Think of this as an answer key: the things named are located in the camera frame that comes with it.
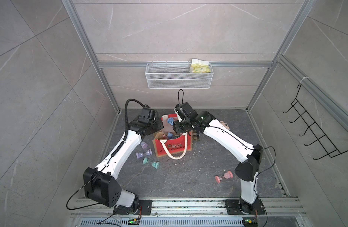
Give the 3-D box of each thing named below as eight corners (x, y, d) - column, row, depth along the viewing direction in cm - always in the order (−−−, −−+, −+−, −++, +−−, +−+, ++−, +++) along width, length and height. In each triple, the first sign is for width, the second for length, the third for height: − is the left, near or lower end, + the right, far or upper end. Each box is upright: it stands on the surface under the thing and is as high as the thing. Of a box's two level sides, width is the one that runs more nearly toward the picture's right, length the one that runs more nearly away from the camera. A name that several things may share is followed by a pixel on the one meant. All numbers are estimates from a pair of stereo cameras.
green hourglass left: (142, 163, 91) (141, 161, 88) (145, 158, 93) (144, 156, 91) (157, 169, 88) (157, 167, 86) (160, 164, 90) (159, 162, 88)
